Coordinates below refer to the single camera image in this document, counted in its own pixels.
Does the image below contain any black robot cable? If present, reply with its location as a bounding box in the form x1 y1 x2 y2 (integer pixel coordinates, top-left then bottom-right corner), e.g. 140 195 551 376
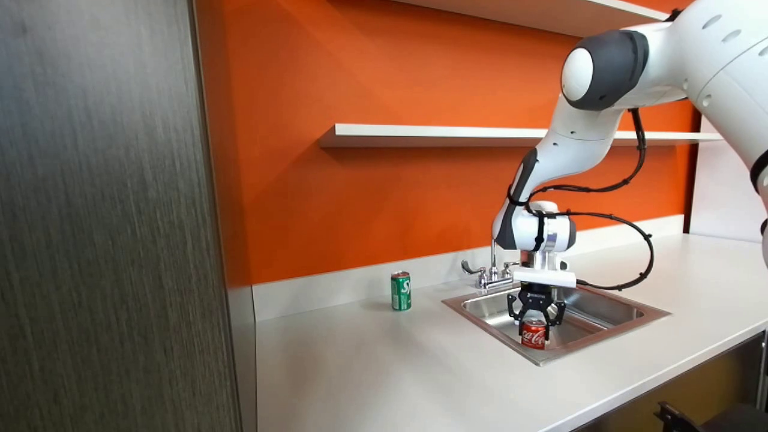
511 107 657 292

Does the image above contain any white wall shelf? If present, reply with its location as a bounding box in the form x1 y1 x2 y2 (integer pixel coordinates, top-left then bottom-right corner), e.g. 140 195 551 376
319 119 723 152

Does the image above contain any white upper shelf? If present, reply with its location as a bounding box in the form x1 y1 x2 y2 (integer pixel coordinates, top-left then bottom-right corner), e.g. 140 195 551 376
398 0 667 35

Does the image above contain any chrome faucet with handles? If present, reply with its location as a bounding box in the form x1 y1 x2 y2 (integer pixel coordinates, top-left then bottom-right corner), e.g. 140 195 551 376
462 245 519 291

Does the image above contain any green soda can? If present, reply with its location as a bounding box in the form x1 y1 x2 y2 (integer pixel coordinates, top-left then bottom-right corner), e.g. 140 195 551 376
392 271 414 313

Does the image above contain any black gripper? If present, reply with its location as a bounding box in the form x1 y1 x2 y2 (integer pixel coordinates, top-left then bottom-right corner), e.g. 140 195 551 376
506 283 566 326

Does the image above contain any red cola can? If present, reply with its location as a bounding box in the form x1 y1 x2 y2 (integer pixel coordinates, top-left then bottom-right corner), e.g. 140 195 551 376
519 320 548 351

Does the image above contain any stainless steel sink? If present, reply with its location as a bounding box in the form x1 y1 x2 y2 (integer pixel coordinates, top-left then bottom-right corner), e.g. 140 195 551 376
444 289 665 365

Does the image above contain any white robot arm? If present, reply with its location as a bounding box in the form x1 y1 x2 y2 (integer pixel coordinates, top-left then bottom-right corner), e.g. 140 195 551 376
494 0 768 328

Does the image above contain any dark wood cabinet panel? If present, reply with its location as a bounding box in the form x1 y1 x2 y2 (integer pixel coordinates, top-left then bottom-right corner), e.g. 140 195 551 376
0 0 242 432

